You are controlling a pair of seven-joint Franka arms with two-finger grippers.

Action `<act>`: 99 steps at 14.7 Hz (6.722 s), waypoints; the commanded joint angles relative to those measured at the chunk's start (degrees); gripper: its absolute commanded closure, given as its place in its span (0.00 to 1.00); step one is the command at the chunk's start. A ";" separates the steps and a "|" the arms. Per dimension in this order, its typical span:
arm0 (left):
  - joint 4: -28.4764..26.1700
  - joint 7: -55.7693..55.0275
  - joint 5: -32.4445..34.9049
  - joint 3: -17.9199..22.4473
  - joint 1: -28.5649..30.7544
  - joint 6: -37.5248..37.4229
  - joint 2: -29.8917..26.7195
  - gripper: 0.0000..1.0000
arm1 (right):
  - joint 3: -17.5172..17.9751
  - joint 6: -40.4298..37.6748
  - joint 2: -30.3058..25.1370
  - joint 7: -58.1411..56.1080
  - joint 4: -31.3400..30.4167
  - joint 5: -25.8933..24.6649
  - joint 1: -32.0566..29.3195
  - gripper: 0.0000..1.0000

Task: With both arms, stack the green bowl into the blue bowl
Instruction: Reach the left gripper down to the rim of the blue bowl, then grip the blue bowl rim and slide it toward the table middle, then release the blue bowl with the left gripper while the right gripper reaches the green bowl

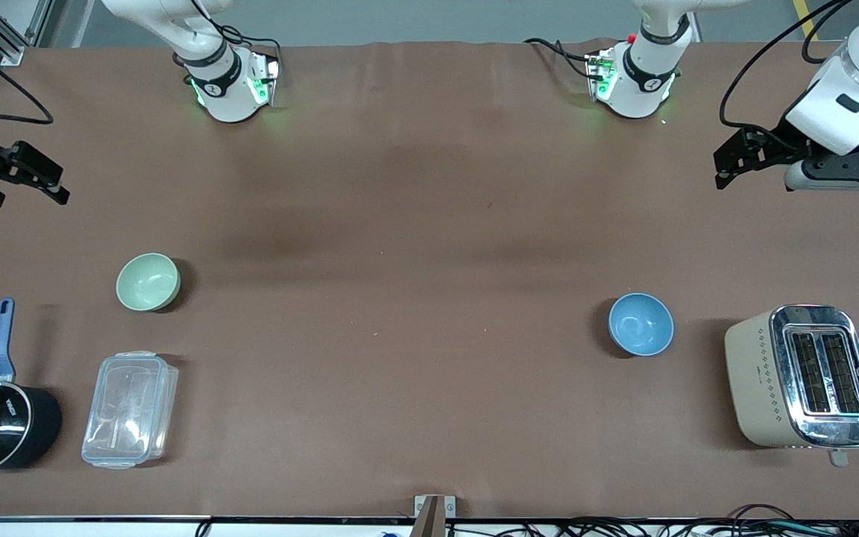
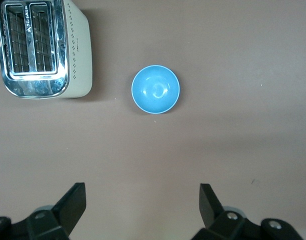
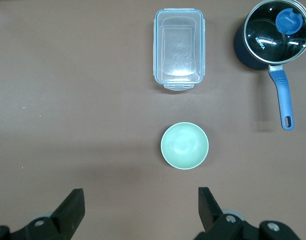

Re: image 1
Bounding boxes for green bowl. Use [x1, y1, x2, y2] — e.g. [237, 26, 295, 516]
[116, 253, 182, 312]

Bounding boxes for blue bowl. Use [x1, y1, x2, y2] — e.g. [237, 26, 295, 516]
[608, 292, 675, 357]

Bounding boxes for beige chrome toaster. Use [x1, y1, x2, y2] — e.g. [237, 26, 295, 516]
[724, 304, 859, 468]

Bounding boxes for clear plastic food container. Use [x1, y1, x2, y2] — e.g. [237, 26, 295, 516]
[81, 351, 180, 471]

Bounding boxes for brown table cover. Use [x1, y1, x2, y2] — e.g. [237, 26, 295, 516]
[0, 39, 859, 521]

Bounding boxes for black left arm wrist cable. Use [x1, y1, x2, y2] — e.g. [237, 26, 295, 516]
[720, 0, 859, 142]

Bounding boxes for black arm wrist cable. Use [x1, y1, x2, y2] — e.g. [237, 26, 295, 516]
[720, 0, 859, 142]
[0, 26, 54, 125]

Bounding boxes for black right arm wrist cable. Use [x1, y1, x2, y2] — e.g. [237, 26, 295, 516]
[0, 26, 54, 125]

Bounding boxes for aluminium profile frame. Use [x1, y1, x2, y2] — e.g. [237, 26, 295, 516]
[0, 0, 51, 65]

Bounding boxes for metal base connector bracket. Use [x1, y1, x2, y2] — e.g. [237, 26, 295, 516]
[585, 48, 618, 102]
[249, 51, 281, 107]

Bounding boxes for black left arm base cable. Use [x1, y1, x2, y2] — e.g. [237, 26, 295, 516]
[523, 37, 596, 81]

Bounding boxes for black arm base cable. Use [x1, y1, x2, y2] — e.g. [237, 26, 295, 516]
[189, 0, 283, 83]
[523, 37, 596, 81]

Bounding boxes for black saucepan with blue handle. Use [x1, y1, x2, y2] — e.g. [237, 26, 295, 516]
[0, 298, 63, 476]

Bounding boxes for black right arm base cable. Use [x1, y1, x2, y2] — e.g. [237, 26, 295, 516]
[189, 0, 283, 83]

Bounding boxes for tangled black cables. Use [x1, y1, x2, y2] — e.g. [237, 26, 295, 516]
[444, 504, 859, 537]

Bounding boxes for metal table edge bracket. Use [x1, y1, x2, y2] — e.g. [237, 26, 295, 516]
[413, 494, 457, 537]

